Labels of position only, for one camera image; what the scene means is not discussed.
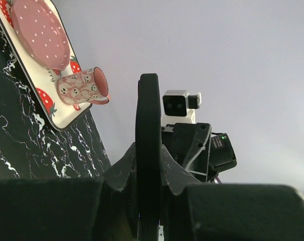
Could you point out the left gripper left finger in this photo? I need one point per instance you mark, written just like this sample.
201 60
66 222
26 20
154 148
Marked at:
71 209

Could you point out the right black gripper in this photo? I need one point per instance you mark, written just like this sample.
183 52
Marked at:
189 146

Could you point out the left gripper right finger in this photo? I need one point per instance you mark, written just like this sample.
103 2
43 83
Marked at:
200 211

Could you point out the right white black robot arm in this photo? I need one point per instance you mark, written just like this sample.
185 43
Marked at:
222 155

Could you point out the pink ghost pattern mug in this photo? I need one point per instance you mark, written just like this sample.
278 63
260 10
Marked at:
88 86

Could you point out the strawberry print cream tray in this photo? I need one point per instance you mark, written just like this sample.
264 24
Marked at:
43 80

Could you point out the pink polka dot plate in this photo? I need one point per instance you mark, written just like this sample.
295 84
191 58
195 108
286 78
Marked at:
40 33

